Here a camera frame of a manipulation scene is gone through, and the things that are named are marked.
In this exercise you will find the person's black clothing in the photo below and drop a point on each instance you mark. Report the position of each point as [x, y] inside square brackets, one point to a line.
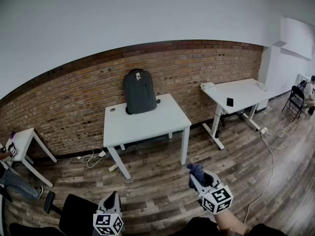
[197, 227]

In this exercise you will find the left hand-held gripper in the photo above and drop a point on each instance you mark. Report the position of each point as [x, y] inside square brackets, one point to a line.
[108, 224]

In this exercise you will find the small white side table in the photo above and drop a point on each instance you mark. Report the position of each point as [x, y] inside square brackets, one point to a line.
[23, 141]

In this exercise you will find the dark grey backpack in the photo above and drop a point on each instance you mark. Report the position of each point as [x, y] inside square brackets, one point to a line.
[140, 95]

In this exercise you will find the person's right forearm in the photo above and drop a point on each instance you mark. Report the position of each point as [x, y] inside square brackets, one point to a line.
[231, 224]

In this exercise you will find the black office chair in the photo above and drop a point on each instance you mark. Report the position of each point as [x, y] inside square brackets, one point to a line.
[76, 213]

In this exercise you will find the purple object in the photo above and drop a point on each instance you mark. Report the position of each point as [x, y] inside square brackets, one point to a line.
[12, 135]

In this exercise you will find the white square table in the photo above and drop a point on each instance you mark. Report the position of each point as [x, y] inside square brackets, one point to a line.
[147, 126]

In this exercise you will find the black phone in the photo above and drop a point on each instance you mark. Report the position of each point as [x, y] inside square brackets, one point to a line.
[230, 102]

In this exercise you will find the small white object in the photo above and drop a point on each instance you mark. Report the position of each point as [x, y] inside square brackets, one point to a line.
[262, 86]

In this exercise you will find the photo card tag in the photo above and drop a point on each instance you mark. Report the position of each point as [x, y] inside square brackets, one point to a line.
[137, 76]

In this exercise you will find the white green tissue box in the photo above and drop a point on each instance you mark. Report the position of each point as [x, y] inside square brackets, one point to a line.
[208, 85]

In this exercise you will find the small white power strip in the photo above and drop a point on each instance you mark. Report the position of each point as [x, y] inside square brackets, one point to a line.
[112, 168]

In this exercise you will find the black folding chair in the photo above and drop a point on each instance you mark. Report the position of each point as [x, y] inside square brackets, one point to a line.
[296, 102]

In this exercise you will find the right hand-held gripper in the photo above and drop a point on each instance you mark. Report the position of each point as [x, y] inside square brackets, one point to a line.
[217, 200]

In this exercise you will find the white standing desk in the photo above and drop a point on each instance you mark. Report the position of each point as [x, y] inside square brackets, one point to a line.
[246, 95]

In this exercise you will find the dark blue cloth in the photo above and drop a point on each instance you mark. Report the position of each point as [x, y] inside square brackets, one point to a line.
[197, 172]

